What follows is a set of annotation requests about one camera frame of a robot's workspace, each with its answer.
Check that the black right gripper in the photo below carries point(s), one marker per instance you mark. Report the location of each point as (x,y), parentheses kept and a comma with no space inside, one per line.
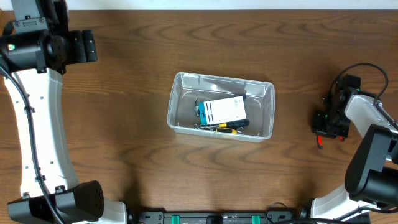
(316,127)

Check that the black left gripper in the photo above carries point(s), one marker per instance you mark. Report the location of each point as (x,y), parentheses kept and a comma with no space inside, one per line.
(75,53)

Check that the red handled pliers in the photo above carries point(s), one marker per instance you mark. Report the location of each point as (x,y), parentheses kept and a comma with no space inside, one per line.
(320,141)

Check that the silver double ring wrench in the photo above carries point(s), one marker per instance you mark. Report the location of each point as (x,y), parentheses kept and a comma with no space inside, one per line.
(240,130)

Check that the slim black yellow screwdriver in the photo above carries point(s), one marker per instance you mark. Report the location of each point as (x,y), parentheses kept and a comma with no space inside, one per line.
(232,124)

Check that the stubby yellow black screwdriver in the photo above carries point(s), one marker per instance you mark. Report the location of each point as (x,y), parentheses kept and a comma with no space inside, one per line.
(225,130)

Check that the white blue screwdriver bit box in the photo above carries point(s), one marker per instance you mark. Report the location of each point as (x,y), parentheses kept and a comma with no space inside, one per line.
(222,110)

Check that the small black red hammer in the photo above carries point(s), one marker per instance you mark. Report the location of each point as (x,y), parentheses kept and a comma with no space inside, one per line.
(197,111)

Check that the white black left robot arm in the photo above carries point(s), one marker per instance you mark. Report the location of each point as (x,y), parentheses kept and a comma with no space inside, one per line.
(36,48)

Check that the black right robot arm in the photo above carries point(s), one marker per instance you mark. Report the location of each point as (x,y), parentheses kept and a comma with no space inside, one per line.
(369,185)

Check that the clear plastic container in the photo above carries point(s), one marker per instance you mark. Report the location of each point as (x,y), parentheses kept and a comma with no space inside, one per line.
(259,104)

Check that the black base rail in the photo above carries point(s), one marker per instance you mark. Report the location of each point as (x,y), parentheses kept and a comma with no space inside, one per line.
(160,217)

